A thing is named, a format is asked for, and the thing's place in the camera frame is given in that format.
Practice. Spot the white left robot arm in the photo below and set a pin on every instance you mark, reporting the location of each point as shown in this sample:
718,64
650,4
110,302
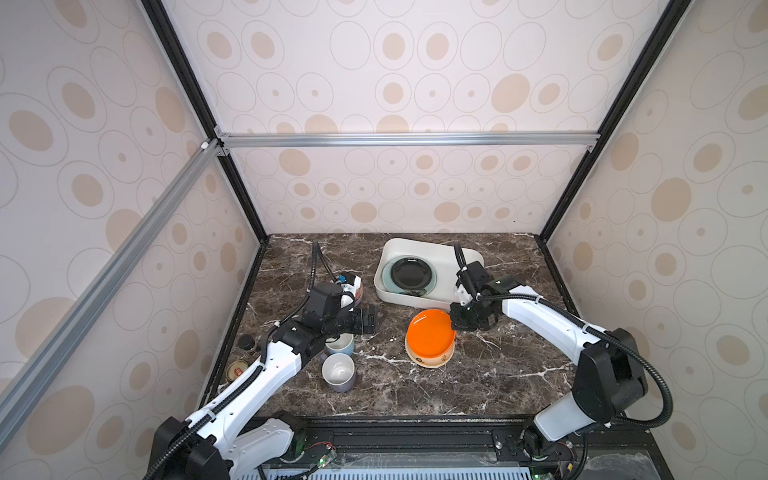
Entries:
240,396

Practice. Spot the black plate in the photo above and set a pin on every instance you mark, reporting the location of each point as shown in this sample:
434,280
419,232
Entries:
411,274

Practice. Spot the horizontal aluminium frame bar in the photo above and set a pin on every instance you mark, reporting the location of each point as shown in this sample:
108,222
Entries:
326,140

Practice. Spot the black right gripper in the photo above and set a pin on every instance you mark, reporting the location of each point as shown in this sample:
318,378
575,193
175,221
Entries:
457,322

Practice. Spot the white plastic bin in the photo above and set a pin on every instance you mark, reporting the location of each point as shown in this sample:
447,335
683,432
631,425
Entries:
443,260

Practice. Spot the orange plate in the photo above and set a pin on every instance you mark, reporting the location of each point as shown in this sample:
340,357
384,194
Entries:
430,339

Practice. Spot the grey purple mug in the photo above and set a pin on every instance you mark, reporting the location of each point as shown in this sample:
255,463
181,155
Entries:
339,372

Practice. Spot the mint green floral plate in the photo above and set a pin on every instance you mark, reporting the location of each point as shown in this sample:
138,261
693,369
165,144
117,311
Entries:
392,288

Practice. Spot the light blue mug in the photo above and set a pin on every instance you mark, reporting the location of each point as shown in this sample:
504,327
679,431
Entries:
343,344

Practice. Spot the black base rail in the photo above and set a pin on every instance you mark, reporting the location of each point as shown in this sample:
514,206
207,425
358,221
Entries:
452,448

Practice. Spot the left diagonal aluminium bar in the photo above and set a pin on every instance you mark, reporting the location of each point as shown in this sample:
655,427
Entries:
40,371

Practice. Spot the small black cap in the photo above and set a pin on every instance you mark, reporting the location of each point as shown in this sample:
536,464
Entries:
246,343

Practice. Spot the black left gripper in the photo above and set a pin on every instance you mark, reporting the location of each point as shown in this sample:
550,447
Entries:
359,325

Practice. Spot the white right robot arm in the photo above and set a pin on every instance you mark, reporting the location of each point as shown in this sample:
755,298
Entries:
611,374

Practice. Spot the red patterned bowl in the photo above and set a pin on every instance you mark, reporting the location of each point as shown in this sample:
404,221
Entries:
357,289

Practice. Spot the green drink can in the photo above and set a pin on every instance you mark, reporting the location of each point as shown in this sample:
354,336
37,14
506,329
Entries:
236,369

